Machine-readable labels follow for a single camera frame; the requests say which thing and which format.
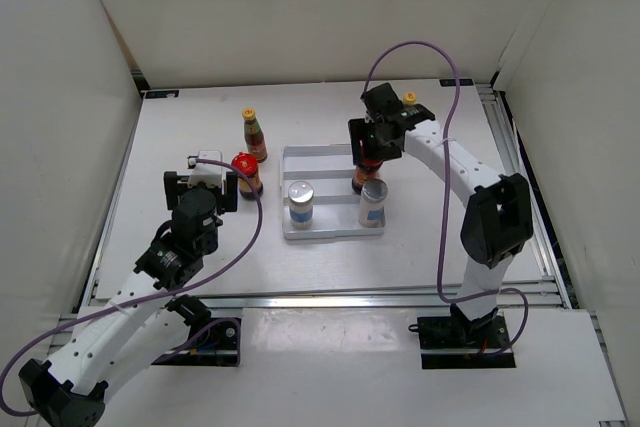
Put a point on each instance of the right black corner label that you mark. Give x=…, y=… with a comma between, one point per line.
x=452, y=82

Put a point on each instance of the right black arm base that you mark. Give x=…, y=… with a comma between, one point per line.
x=442, y=346

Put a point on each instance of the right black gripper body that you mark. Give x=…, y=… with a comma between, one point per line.
x=377, y=149

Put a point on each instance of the aluminium front rail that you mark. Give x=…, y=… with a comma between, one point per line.
x=540, y=294

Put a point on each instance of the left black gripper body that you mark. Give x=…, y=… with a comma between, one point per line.
x=212, y=244

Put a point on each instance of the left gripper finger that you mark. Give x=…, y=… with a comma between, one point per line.
x=175, y=186
x=230, y=193

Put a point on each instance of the silver-lid white shaker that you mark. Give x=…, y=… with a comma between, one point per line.
x=371, y=212
x=301, y=198

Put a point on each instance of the left tall yellow-cap sauce bottle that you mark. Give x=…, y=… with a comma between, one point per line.
x=254, y=136

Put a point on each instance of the tall yellow-cap sauce bottle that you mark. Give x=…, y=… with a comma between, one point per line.
x=409, y=99
x=254, y=136

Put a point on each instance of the right tall yellow-cap sauce bottle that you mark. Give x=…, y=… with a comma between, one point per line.
x=409, y=99

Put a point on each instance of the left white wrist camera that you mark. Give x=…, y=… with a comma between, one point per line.
x=207, y=172

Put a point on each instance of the black corner label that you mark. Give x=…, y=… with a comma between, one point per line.
x=161, y=94
x=452, y=82

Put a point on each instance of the red-lid sauce jar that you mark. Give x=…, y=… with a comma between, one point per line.
x=364, y=170
x=251, y=181

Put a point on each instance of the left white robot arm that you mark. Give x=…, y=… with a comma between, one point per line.
x=152, y=318

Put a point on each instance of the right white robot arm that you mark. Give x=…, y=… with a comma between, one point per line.
x=497, y=221

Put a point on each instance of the left black corner label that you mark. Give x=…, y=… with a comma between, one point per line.
x=161, y=94

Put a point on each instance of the white divided organizer tray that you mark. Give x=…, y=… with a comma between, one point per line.
x=329, y=171

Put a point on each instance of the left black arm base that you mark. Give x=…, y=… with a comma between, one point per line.
x=217, y=346

